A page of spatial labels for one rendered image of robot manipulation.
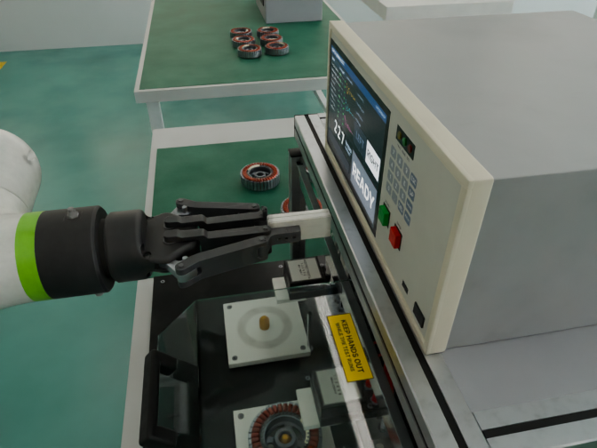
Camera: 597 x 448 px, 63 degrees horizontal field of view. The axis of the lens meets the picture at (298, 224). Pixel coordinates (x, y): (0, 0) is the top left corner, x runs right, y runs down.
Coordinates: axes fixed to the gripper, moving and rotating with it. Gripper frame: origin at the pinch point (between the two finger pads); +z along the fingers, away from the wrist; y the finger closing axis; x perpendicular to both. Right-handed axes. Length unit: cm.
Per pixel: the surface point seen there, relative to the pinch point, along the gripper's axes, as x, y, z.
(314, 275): -25.8, -18.6, 6.4
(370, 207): -2.0, -4.6, 10.1
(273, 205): -43, -65, 6
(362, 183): -0.8, -8.3, 10.1
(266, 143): -43, -100, 9
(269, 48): -39, -186, 23
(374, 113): 9.6, -6.8, 10.0
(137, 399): -43, -11, -27
